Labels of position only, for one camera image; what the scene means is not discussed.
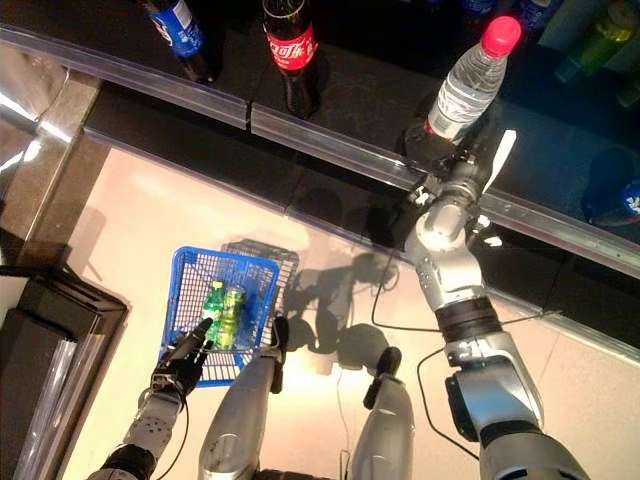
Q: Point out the Pepsi bottle blue label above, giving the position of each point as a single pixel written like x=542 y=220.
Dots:
x=180 y=25
x=532 y=12
x=625 y=200
x=480 y=6

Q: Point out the blue plastic shopping basket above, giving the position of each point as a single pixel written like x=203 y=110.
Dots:
x=265 y=305

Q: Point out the silver robot right leg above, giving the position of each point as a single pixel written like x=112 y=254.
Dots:
x=385 y=435

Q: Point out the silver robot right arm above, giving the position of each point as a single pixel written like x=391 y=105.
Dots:
x=450 y=270

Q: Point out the small white sticker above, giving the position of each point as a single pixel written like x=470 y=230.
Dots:
x=492 y=241

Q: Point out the green Sprite bottle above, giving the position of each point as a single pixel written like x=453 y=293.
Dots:
x=212 y=310

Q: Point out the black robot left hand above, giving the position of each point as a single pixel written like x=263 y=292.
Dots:
x=180 y=365

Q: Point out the yellow-green drink bottle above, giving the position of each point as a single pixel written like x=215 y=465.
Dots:
x=600 y=40
x=232 y=320

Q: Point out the clear water bottle red cap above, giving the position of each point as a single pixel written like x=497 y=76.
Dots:
x=465 y=95

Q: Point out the dark drinks shelf unit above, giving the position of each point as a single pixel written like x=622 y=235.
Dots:
x=380 y=100

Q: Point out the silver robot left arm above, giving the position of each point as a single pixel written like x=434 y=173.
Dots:
x=150 y=430

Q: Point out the brown glass shelf panel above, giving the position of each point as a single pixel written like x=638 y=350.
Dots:
x=45 y=150

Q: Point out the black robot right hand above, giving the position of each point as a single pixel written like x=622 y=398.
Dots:
x=460 y=157

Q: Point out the dark empty shelf unit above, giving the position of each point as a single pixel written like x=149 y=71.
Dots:
x=50 y=350

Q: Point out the Coca-Cola bottle red label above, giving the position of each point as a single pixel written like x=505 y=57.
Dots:
x=292 y=50

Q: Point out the clear plastic shelf price rail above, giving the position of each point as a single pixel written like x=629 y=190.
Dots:
x=125 y=75
x=65 y=400
x=350 y=152

